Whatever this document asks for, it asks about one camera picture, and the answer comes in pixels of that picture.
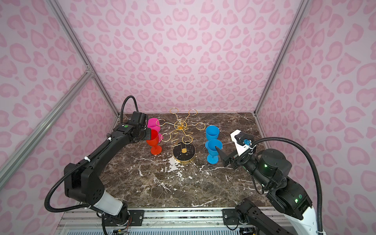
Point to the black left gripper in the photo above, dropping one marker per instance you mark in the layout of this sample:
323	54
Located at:
142	132

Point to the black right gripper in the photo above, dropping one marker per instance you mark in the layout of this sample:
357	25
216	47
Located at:
232	157

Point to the magenta wine glass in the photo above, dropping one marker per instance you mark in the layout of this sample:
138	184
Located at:
154	124

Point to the blue wine glass front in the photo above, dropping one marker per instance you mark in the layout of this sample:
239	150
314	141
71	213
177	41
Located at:
211	146

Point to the blue wine glass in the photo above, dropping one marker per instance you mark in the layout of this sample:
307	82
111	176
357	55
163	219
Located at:
211	146
212	132

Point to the red wine glass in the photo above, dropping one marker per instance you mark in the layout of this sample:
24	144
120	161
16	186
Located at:
154	143

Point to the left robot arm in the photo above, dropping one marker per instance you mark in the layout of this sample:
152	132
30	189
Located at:
84	184

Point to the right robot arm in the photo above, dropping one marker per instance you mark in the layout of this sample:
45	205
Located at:
270	168

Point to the aluminium diagonal brace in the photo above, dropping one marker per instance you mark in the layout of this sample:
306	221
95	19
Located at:
29	144

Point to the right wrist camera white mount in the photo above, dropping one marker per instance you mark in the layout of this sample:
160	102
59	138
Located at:
242	140

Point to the gold wire glass rack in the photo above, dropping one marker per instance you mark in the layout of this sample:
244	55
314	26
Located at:
180	135

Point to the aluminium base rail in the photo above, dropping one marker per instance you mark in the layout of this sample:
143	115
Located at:
156	221

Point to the aluminium corner post left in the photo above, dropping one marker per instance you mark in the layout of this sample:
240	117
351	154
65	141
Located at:
77	45

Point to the aluminium corner post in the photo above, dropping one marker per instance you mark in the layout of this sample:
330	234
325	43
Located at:
77	45
302	10

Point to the aluminium corner post right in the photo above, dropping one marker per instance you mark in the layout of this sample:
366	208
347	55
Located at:
302	10

